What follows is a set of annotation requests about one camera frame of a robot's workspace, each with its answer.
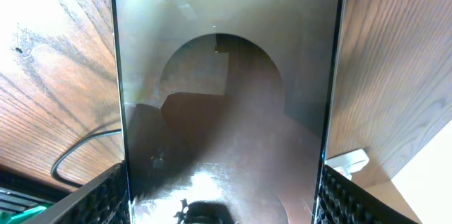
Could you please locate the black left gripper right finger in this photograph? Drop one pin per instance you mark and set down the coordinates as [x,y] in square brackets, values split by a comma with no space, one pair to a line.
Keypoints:
[340,201]

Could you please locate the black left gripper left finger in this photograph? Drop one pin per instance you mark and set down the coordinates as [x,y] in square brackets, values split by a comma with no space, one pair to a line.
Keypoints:
[104,199]

